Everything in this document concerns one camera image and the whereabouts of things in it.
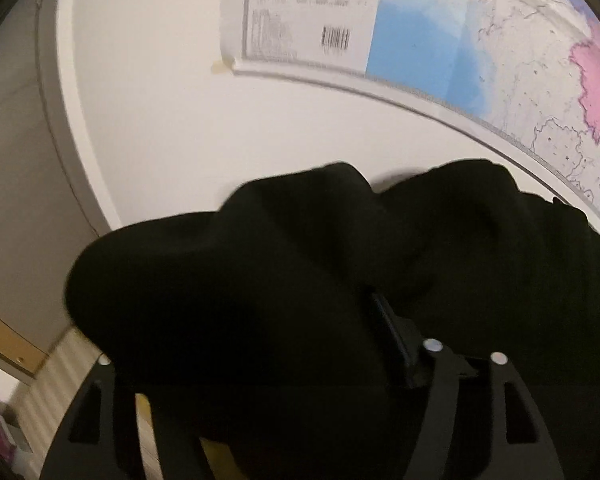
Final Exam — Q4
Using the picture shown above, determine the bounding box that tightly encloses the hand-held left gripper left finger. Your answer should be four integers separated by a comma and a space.
40, 355, 212, 480

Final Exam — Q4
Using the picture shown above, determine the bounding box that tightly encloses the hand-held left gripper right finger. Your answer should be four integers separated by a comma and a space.
370, 293, 566, 480

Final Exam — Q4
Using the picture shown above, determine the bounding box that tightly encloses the black garment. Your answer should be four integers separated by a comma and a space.
65, 159, 600, 480

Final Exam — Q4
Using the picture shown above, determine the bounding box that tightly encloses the wooden board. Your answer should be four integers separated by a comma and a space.
0, 299, 49, 379

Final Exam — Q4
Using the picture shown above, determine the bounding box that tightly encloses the grey door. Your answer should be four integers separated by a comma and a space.
0, 0, 107, 377

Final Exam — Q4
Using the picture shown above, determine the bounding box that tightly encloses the colourful wall map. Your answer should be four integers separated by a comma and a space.
220, 0, 600, 251

